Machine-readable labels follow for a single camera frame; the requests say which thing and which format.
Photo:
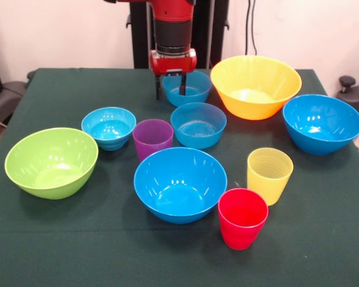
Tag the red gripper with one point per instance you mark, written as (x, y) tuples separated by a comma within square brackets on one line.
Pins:
[(173, 64)]

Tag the small blue flat-bottomed bowl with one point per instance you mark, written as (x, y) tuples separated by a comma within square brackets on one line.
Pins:
[(197, 92), (197, 128)]

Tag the large blue plastic bowl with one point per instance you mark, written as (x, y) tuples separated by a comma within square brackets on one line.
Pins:
[(179, 185), (323, 125)]

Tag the red plastic cup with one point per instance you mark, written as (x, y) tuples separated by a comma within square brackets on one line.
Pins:
[(242, 221)]

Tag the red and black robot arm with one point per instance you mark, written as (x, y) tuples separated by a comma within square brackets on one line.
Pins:
[(173, 30)]

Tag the purple plastic cup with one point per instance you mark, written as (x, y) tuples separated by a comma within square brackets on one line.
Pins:
[(152, 140)]

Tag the small teal plastic bowl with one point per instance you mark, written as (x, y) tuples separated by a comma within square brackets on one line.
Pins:
[(107, 128)]

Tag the large yellow plastic bowl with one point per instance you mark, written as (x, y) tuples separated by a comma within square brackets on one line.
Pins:
[(257, 89)]

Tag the yellow ribbed plastic cup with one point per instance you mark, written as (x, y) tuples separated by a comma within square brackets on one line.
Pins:
[(269, 179)]

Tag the large green plastic bowl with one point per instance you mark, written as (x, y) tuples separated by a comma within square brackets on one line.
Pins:
[(51, 161)]

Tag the dark green tablecloth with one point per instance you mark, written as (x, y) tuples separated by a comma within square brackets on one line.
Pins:
[(179, 263)]

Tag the grey pedestal foot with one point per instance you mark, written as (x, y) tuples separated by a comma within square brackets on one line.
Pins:
[(356, 95), (6, 95)]

